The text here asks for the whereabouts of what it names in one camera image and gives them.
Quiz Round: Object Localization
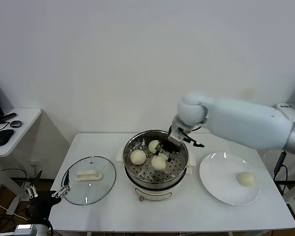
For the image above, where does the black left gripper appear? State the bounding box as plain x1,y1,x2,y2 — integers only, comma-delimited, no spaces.
26,171,72,222

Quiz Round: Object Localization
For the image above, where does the stainless steel steamer basket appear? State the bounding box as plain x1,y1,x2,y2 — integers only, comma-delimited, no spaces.
122,129,190,189

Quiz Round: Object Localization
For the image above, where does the white floor cable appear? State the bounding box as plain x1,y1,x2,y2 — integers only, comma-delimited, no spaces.
0,199,31,223

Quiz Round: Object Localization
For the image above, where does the white side table with laptop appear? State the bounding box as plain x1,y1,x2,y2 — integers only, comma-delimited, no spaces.
0,108,42,214

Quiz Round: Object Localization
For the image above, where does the glass lid with white handle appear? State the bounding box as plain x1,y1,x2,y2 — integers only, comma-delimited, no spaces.
60,155,117,206

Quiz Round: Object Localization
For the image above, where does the white round plate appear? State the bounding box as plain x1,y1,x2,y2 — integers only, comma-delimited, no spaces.
199,151,261,206

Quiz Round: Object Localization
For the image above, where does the white electric cooker base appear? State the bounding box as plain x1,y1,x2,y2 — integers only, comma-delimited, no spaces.
115,147,196,203

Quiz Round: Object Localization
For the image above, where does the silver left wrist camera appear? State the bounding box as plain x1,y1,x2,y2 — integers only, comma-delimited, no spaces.
14,223,39,236

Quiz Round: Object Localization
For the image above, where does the black floor cable loop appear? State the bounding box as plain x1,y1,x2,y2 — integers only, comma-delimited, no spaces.
1,164,37,184

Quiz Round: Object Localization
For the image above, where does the black stick remote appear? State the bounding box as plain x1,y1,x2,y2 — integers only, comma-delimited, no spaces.
0,112,18,121

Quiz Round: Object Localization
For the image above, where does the black computer mouse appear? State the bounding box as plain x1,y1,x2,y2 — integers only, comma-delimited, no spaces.
0,129,15,147

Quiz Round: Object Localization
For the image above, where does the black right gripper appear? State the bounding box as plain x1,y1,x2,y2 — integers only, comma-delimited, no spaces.
154,139,182,163

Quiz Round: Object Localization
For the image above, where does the white steamed baozi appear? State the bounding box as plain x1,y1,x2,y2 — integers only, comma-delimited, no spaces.
150,153,167,172
148,140,163,153
129,150,147,165
236,171,256,187

